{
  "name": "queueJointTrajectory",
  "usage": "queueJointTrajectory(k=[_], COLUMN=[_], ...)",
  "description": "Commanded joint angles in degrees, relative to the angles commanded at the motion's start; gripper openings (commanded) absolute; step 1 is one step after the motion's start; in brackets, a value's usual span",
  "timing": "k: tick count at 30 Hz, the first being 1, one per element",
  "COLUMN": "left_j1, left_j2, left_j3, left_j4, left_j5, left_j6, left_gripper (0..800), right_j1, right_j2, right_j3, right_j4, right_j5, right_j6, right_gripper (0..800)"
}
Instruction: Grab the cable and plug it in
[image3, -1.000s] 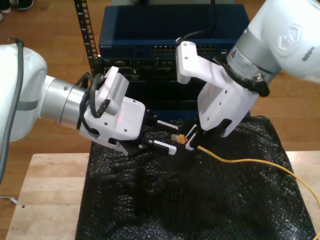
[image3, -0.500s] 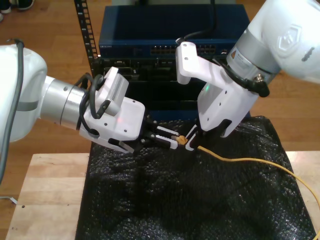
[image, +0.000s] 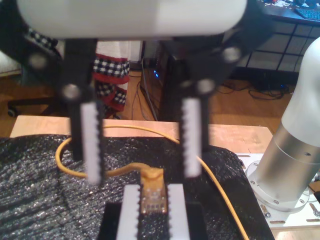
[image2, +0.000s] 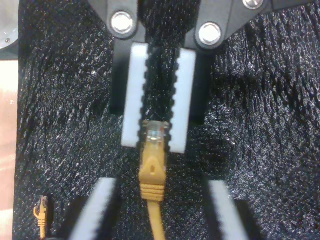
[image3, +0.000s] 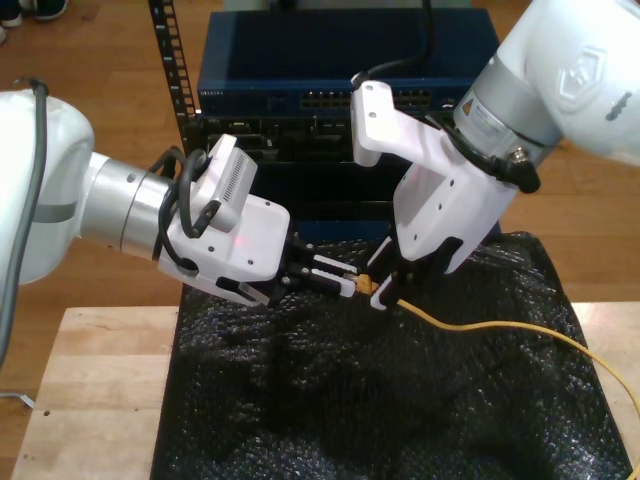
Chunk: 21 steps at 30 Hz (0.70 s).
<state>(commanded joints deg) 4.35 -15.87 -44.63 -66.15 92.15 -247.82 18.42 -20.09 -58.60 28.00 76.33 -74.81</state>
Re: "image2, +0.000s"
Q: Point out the black textured mat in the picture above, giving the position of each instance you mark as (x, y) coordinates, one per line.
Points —
(250, 112)

